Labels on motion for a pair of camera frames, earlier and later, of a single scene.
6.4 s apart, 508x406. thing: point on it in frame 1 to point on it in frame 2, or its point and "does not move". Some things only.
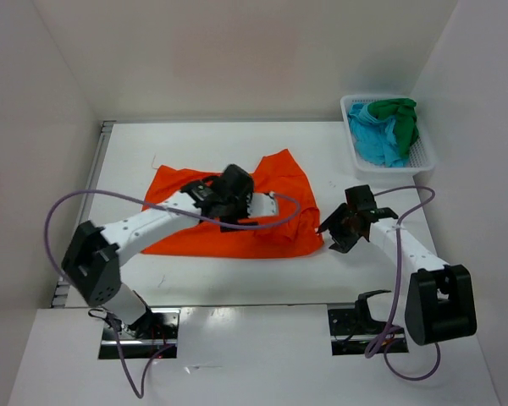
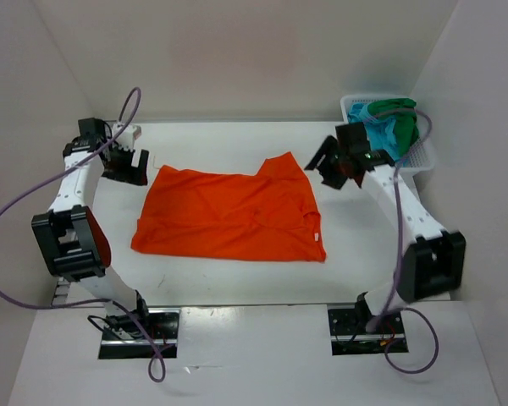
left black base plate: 154,331 does not move
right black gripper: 334,218 to 328,149
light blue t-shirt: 375,137 does not move
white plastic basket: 420,161 does not move
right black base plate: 350,337 does not move
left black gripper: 243,213 to 130,174
